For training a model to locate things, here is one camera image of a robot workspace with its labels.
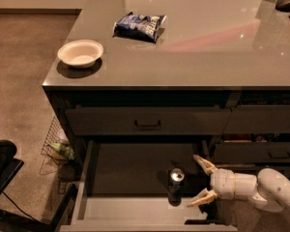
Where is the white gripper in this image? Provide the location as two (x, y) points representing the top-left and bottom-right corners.
(188, 155), (235, 207)

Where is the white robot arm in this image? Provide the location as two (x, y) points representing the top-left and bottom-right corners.
(188, 155), (290, 213)

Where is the middle right drawer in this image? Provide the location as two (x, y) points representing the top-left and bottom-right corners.
(211, 142), (290, 164)

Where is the top right drawer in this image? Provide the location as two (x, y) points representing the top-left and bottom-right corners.
(224, 105), (290, 133)

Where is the open grey middle drawer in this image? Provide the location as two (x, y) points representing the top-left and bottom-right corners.
(60, 141), (237, 232)

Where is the grey counter cabinet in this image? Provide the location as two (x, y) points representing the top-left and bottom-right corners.
(42, 0), (290, 186)

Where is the closed top left drawer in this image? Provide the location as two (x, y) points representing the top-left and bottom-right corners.
(66, 106), (231, 136)

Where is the green bag in basket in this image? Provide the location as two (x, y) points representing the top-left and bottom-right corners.
(49, 143), (74, 160)

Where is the blue chip bag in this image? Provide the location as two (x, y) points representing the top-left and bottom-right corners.
(113, 12), (166, 43)

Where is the white paper bowl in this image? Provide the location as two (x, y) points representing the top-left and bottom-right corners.
(57, 40), (103, 69)

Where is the black top drawer handle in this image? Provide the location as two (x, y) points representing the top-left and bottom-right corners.
(134, 120), (161, 130)

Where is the wire basket on floor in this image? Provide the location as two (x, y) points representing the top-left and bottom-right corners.
(40, 116), (69, 175)

